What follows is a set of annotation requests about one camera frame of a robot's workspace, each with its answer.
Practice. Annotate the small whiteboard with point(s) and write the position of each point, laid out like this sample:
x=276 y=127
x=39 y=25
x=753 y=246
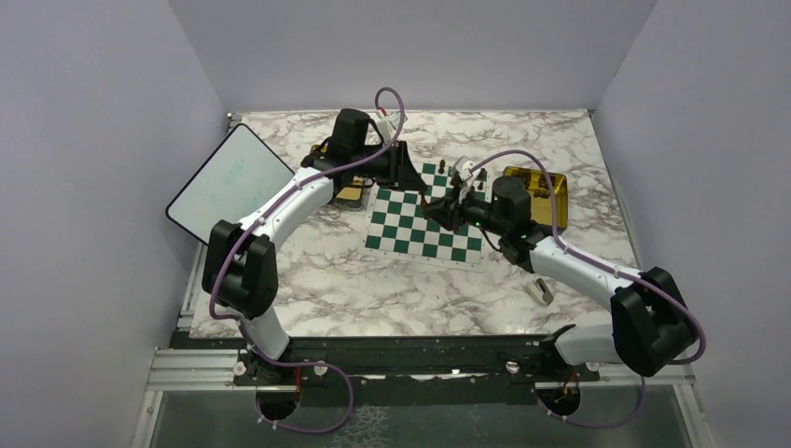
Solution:
x=240 y=175

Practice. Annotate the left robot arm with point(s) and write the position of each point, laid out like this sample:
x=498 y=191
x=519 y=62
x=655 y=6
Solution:
x=240 y=271

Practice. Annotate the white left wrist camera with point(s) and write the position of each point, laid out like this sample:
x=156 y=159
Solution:
x=385 y=128

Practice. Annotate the green white chess board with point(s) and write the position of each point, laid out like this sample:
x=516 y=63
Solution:
x=395 y=228

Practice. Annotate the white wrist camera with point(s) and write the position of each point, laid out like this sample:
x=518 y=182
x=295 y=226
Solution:
x=385 y=128
x=462 y=171

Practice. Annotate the gold tin with light pieces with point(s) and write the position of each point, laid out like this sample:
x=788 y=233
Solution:
x=354 y=193

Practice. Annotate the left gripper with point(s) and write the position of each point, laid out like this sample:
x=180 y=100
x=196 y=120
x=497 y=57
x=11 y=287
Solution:
x=401 y=173

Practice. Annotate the beige black small device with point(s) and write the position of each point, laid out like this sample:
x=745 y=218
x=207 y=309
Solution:
x=539 y=291

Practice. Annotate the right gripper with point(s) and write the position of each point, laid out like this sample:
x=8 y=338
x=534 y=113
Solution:
x=448 y=210

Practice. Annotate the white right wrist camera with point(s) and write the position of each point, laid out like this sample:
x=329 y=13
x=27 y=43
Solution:
x=462 y=171

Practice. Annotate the black mounting rail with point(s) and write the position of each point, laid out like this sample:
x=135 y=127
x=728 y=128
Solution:
x=395 y=371

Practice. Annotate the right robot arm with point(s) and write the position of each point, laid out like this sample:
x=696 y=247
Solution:
x=650 y=325

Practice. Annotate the gold tin with dark pieces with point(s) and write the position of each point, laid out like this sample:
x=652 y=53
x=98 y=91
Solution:
x=537 y=186

